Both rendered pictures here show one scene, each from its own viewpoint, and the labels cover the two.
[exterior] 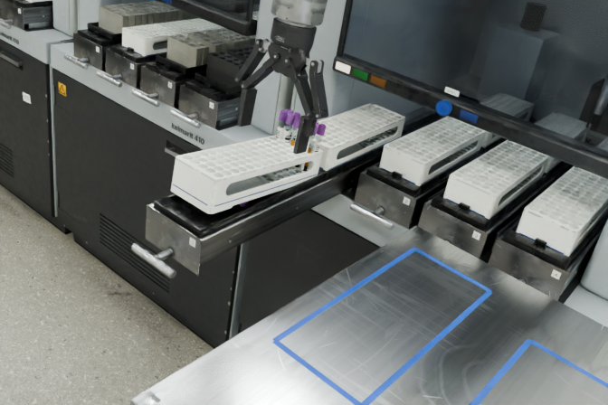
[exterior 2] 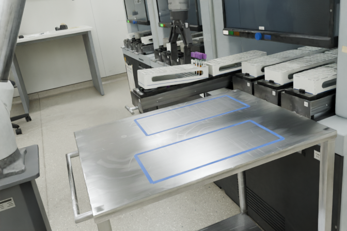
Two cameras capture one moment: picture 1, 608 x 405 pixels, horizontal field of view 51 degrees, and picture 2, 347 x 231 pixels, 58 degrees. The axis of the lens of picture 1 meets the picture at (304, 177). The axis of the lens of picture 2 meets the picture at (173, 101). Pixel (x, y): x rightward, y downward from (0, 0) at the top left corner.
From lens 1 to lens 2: 67 cm
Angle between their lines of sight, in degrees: 32
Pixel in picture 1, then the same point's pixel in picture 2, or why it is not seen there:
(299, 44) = (178, 18)
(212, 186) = (144, 77)
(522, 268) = (293, 105)
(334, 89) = (229, 45)
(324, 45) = (221, 26)
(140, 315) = not seen: hidden behind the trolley
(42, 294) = not seen: hidden behind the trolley
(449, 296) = (225, 108)
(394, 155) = (245, 65)
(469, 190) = (271, 72)
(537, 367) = (242, 128)
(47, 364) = not seen: hidden behind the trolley
